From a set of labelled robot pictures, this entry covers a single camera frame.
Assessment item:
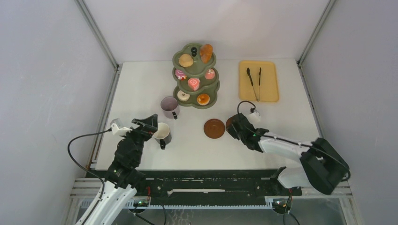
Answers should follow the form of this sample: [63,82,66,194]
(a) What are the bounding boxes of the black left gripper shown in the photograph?
[120,114,158,165]

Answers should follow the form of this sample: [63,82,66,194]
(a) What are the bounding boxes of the brown saucer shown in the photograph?
[203,119,225,139]

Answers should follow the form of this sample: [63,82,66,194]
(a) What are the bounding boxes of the orange glazed donut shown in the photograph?
[197,93,210,105]

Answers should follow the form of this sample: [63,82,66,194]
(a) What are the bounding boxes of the yellow serving tray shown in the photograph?
[238,60,279,103]

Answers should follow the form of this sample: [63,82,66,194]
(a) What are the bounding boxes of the black metal food tongs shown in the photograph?
[246,67,262,102]

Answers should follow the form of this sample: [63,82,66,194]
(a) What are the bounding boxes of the green three-tier dessert stand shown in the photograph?
[172,43,220,109]

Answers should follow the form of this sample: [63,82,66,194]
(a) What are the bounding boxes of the pink strawberry cake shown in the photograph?
[205,69,215,80]

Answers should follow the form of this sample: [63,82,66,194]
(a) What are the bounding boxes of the pink swirl cake slice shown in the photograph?
[187,78,200,91]

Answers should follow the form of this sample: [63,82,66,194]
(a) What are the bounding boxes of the white glazed donut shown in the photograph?
[177,90,190,102]

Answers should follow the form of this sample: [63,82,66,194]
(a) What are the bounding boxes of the purple swirl cake slice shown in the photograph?
[174,69,187,81]

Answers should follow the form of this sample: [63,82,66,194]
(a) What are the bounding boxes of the brown croissant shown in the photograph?
[199,44,213,64]

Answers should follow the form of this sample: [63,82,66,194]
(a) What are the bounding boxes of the beige round cookie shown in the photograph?
[178,53,194,68]

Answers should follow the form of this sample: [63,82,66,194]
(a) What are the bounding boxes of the brown wooden cup lid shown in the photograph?
[225,117,233,129]

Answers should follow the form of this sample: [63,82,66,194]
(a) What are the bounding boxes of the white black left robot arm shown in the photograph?
[76,114,158,225]

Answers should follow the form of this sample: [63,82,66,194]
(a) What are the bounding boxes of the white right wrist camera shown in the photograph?
[247,110,261,124]

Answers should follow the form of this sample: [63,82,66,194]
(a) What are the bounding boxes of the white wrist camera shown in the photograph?
[247,110,261,124]
[110,118,132,136]

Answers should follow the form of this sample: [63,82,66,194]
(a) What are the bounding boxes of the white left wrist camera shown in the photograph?
[110,118,132,136]

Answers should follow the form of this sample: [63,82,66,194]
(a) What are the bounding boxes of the black left camera cable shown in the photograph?
[67,129,113,225]

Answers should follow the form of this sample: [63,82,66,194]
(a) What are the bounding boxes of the black camera cable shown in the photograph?
[237,100,352,215]
[67,129,113,225]

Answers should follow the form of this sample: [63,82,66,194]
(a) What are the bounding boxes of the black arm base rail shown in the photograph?
[135,169,302,207]

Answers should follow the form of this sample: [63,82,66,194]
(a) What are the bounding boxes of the black right camera cable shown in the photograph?
[237,100,352,215]

